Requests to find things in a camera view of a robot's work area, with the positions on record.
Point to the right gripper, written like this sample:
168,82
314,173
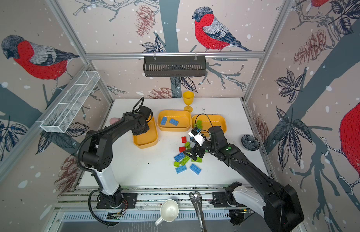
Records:
198,147

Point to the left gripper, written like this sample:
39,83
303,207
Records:
136,133

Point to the blue lego brick upturned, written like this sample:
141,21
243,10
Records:
163,121

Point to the blue lego brick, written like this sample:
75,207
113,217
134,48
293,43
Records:
179,157
180,169
195,169
174,122

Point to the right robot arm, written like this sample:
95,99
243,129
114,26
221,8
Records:
279,205

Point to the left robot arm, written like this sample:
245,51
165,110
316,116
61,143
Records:
95,152

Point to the right yellow bin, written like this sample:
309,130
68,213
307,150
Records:
209,121

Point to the yellow bin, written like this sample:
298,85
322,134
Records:
182,116
148,139
209,121

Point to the green lego brick centre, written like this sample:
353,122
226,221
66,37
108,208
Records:
199,124

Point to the left yellow bin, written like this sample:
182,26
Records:
148,139

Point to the green lego brick right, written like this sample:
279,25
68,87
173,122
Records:
197,160

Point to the green small lego top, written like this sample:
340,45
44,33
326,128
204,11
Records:
187,145

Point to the dark grey small bowl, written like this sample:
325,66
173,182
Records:
250,142

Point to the red lego brick centre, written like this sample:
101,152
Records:
182,149

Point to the green long lego brick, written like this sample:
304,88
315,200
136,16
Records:
184,160

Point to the middle yellow bin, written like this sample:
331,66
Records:
182,116

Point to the yellow plastic goblet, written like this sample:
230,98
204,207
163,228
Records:
188,98

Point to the black hanging basket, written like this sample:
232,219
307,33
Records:
175,66

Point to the metal tongs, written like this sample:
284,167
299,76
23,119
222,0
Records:
196,200

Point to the white measuring cup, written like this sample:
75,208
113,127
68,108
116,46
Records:
169,211

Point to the pink handled utensil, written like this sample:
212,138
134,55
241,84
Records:
114,120

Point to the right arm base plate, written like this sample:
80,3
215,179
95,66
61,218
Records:
219,200

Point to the white wire mesh basket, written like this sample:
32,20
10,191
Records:
72,100

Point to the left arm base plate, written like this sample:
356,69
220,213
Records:
119,201

